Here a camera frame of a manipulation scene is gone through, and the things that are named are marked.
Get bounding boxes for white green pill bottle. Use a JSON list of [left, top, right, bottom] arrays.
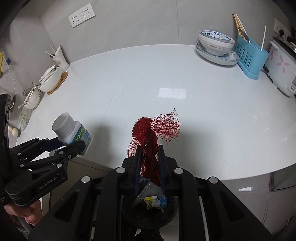
[[52, 113, 93, 156]]

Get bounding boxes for yellow white snack wrapper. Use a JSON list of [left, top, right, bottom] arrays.
[[143, 196, 160, 210]]

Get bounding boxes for red mesh net bag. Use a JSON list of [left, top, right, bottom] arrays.
[[127, 110, 181, 186]]

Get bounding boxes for black trash bin with bag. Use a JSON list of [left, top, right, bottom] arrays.
[[132, 177, 179, 230]]

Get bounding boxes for person's left hand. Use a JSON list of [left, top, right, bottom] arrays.
[[4, 200, 43, 226]]

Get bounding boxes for white bowl at left edge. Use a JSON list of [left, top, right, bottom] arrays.
[[18, 85, 41, 109]]

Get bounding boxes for white bowl with glass lid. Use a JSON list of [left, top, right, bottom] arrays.
[[38, 65, 62, 92]]

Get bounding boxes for round wooden coaster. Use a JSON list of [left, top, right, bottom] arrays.
[[47, 71, 68, 95]]

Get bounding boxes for white pointed ceramic cup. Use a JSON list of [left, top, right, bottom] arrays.
[[45, 45, 70, 72]]

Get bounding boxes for blue patterned ceramic plate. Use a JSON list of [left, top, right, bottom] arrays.
[[195, 42, 239, 66]]

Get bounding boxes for blue plastic utensil holder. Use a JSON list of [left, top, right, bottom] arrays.
[[235, 35, 269, 80]]

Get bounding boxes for white floral rice cooker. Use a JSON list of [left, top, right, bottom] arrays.
[[264, 37, 295, 97]]

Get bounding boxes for blue patterned ceramic bowl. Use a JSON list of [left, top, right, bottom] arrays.
[[199, 30, 235, 56]]

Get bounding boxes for metal spoon in holder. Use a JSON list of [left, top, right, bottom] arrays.
[[238, 28, 250, 43]]

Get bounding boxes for white straw in holder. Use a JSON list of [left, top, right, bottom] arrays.
[[260, 26, 266, 51]]

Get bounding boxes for wooden chopsticks in holder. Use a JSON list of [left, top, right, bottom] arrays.
[[232, 13, 246, 35]]

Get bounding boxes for white wall socket left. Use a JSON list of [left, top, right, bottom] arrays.
[[68, 11, 83, 28]]

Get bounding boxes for white wall socket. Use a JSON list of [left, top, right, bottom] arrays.
[[68, 11, 83, 28], [78, 3, 95, 22]]

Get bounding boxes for white wall socket right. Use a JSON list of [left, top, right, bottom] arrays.
[[78, 3, 95, 22]]

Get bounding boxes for wall socket with black plug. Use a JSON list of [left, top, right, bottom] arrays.
[[273, 19, 291, 39]]

